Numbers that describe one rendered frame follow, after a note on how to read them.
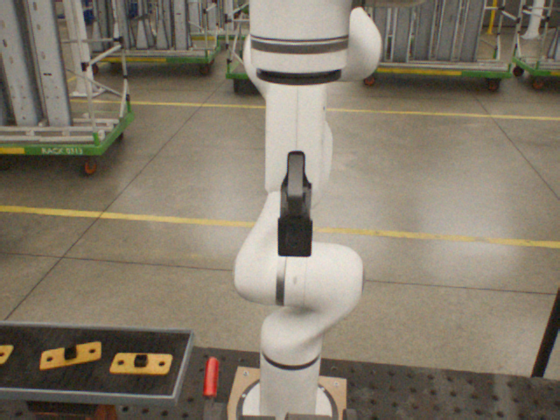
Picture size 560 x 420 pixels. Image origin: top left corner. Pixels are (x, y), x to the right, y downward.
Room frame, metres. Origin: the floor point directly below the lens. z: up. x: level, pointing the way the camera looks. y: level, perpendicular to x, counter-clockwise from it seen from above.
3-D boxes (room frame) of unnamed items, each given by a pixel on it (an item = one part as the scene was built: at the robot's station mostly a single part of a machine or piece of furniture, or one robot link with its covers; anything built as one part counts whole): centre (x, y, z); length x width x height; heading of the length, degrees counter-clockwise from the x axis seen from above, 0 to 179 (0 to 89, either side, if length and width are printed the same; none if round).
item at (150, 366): (0.54, 0.19, 1.17); 0.08 x 0.04 x 0.01; 88
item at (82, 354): (0.55, 0.30, 1.17); 0.08 x 0.04 x 0.01; 106
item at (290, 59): (0.45, -0.02, 1.62); 0.09 x 0.08 x 0.03; 177
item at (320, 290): (0.75, -0.06, 1.11); 0.19 x 0.12 x 0.24; 84
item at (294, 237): (0.39, -0.02, 1.47); 0.03 x 0.03 x 0.07; 87
